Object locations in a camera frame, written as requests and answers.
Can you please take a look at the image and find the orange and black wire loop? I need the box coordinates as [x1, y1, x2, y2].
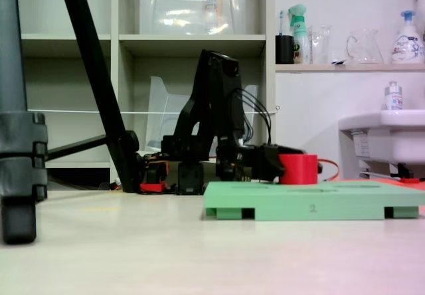
[317, 157, 341, 182]

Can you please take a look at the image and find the green spray bottle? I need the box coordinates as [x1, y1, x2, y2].
[288, 4, 311, 65]

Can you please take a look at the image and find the white pump soap bottle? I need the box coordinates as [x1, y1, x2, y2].
[390, 10, 425, 64]

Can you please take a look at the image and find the green shape sorter board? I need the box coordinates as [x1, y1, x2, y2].
[201, 180, 425, 222]

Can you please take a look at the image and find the black camera tripod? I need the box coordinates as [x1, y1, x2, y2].
[0, 0, 140, 245]

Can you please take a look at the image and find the clear plastic storage box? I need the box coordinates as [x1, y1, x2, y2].
[137, 0, 248, 36]

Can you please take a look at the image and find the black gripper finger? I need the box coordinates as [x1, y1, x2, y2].
[277, 144, 323, 175]
[264, 155, 286, 183]

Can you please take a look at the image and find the black cup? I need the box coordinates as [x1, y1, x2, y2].
[275, 35, 296, 65]

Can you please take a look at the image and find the white sink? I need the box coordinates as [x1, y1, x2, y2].
[338, 109, 425, 176]

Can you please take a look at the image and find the red cylinder block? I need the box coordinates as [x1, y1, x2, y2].
[278, 153, 319, 185]

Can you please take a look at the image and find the beige shelf unit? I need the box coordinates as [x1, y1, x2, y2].
[15, 0, 277, 183]

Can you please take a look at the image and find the white cord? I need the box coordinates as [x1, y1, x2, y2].
[28, 106, 280, 115]

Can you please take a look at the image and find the clear glass beaker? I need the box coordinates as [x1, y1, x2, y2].
[309, 25, 333, 65]

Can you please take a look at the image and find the wooden wall shelf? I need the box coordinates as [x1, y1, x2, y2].
[275, 63, 425, 74]

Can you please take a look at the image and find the clear glass pitcher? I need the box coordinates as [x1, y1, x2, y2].
[346, 29, 384, 65]

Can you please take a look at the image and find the red and black table clamp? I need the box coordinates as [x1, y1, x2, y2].
[139, 153, 171, 195]

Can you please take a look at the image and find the thin black arm wire bundle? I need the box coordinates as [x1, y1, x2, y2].
[232, 88, 276, 147]

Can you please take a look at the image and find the small clear sanitiser bottle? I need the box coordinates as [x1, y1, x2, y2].
[384, 81, 404, 112]

